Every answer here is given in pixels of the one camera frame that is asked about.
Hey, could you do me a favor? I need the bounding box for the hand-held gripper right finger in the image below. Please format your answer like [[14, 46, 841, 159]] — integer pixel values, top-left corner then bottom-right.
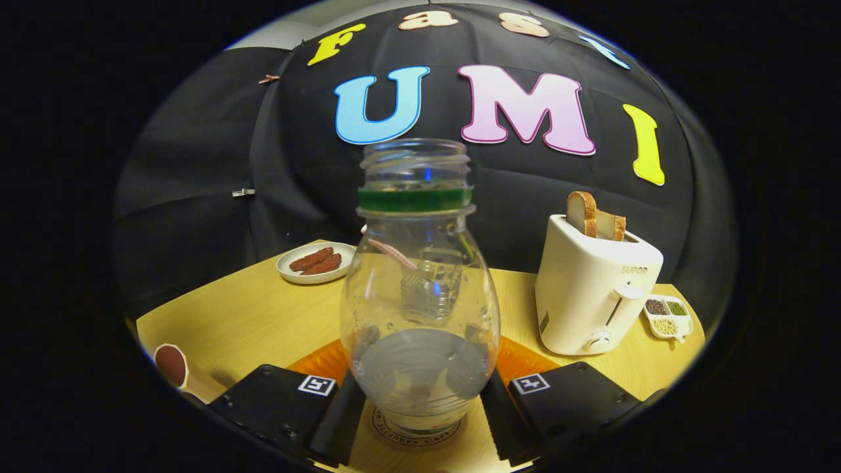
[[480, 336, 641, 468]]

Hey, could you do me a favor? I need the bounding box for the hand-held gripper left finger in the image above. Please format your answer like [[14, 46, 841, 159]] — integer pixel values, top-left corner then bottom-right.
[[209, 338, 367, 468]]

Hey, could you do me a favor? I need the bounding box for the round cork coaster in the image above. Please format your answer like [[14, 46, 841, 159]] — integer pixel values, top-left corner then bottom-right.
[[372, 406, 462, 447]]

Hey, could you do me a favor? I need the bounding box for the clear plastic juice bottle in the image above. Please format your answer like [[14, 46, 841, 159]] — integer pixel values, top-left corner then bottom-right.
[[340, 138, 501, 438]]

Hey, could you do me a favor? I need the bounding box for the beige cup with handle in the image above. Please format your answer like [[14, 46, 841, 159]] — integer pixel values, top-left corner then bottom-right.
[[153, 343, 227, 405]]

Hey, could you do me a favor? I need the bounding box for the wooden table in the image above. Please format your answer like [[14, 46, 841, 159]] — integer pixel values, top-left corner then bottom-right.
[[135, 239, 706, 473]]

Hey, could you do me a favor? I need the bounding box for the white toaster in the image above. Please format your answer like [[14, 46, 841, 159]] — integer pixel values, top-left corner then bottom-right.
[[535, 214, 664, 356]]

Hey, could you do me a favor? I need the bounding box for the clear glass mug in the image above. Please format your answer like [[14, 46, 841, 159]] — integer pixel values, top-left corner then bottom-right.
[[401, 246, 464, 323]]

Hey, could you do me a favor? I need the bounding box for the white round plate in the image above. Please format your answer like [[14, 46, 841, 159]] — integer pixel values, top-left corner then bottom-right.
[[276, 242, 357, 285]]

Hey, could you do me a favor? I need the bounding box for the brown sausage piece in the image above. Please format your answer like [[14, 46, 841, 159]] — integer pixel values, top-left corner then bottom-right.
[[301, 254, 342, 275], [289, 247, 334, 272]]

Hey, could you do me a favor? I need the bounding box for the striped drinking straw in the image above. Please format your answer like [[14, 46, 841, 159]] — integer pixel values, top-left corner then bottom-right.
[[360, 225, 419, 271]]

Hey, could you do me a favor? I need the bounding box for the white divided condiment dish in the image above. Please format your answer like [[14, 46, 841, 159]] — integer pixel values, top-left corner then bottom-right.
[[643, 295, 694, 344]]

